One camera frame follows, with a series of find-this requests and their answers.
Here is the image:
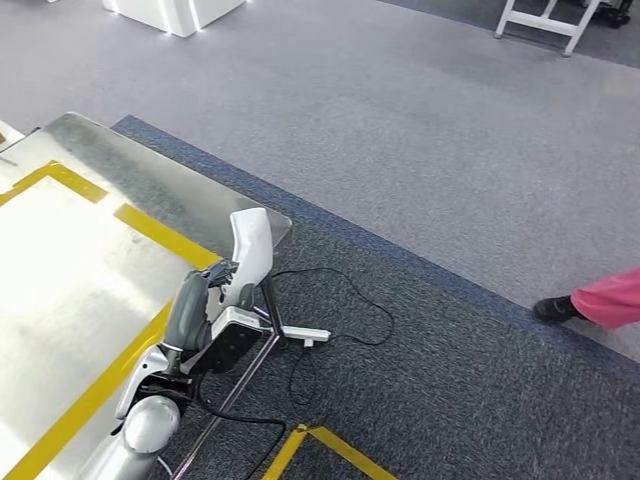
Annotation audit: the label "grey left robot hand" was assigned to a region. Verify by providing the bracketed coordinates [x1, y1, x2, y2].
[162, 259, 261, 356]

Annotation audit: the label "white plastic shell part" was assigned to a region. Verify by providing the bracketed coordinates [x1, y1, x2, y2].
[220, 207, 275, 309]

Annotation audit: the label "stainless steel workbench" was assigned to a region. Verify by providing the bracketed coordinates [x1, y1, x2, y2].
[0, 112, 294, 480]

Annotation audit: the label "white power strip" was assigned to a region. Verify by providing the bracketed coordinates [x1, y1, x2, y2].
[279, 324, 333, 350]

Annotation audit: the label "yellow tape square outline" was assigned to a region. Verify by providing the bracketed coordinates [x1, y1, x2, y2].
[261, 423, 399, 480]

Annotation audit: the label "white lit display plinth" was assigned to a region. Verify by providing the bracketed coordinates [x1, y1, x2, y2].
[102, 0, 248, 39]

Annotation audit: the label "person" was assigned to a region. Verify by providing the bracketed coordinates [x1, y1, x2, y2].
[532, 266, 640, 331]

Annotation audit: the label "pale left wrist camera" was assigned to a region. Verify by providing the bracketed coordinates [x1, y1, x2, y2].
[202, 306, 275, 376]

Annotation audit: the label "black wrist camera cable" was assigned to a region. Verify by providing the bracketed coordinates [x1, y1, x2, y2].
[195, 384, 288, 480]

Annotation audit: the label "white metal frame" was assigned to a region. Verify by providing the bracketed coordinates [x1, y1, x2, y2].
[494, 0, 602, 59]

